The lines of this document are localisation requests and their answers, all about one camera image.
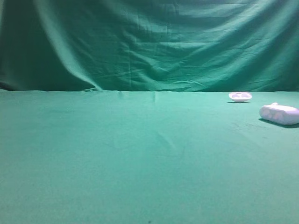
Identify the white earphone case body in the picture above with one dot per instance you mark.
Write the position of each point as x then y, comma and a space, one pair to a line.
280, 114

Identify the white earphone case lid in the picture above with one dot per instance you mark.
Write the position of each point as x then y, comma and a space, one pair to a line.
240, 96

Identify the green backdrop curtain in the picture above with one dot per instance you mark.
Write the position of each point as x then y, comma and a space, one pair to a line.
149, 45

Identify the green table cloth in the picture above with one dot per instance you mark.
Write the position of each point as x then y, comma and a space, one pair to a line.
119, 157

